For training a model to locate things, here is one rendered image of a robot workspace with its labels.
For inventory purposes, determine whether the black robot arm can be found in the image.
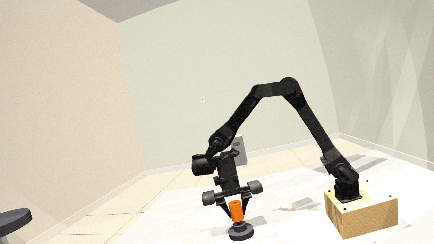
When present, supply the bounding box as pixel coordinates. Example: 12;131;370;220
191;77;362;204

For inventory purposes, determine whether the orange knob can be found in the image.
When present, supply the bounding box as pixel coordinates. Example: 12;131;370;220
228;200;244;222

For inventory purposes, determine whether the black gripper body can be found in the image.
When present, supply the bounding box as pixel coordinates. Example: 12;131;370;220
202;170;263;206

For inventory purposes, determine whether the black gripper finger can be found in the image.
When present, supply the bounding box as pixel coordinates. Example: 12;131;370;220
241;193;252;215
216;198;231;219

